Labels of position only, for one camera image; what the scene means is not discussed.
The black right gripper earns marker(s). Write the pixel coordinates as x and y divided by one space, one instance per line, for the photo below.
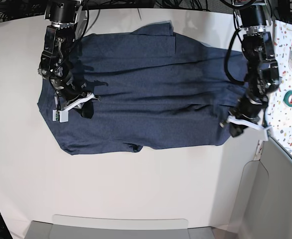
70 91

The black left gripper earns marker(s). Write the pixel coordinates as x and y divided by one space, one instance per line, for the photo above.
246 109

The navy blue t-shirt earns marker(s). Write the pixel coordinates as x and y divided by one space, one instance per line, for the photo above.
157 88

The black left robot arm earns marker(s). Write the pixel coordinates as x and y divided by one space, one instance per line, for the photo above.
262 77

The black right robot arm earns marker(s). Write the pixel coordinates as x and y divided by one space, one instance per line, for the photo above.
55 67

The terrazzo patterned side table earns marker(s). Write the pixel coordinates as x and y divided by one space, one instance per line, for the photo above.
278 115

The green tape roll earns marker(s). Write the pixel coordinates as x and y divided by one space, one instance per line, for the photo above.
288 99

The grey plastic bin right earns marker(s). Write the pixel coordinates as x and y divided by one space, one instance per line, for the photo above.
263 207

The grey plastic bin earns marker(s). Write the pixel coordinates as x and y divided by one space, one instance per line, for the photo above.
263 207
71 227

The grey plastic bin front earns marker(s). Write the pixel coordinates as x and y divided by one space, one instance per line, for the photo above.
71 227

